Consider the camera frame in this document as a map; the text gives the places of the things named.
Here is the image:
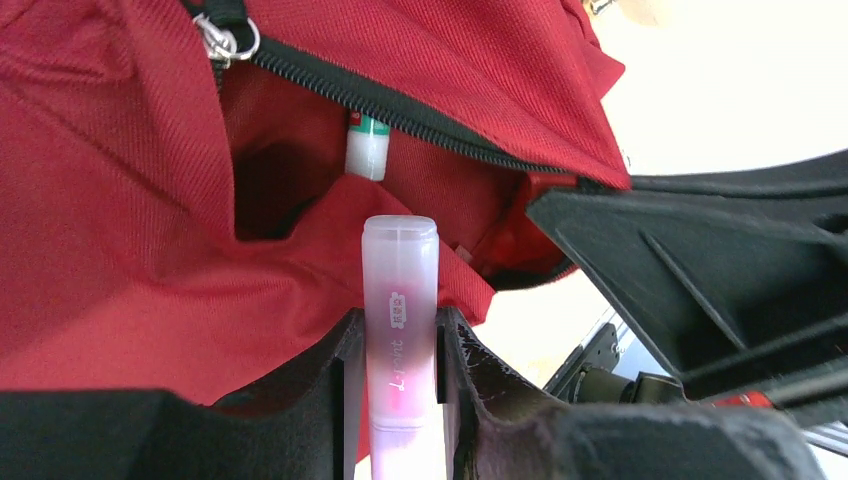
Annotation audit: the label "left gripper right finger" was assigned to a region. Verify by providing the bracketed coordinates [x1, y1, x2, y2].
[436, 307, 823, 479]

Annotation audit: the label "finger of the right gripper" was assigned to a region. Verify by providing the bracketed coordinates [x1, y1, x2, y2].
[631, 150, 847, 199]

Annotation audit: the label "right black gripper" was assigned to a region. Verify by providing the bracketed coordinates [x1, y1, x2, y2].
[528, 190, 847, 428]

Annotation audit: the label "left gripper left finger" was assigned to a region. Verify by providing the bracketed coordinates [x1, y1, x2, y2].
[1, 309, 364, 479]

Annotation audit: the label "pink highlighter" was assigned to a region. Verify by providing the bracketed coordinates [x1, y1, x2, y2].
[362, 215, 444, 479]

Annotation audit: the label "red backpack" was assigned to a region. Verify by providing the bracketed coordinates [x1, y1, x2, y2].
[1, 1, 630, 406]

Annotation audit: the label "green glue stick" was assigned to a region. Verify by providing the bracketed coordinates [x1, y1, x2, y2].
[345, 111, 390, 182]

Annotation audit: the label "cream round lunch box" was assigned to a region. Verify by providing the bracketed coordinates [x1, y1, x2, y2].
[591, 1, 847, 174]

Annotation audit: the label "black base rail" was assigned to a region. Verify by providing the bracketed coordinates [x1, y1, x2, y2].
[543, 308, 633, 404]

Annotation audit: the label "aluminium frame rails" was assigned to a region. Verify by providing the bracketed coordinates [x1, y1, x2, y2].
[804, 422, 848, 457]

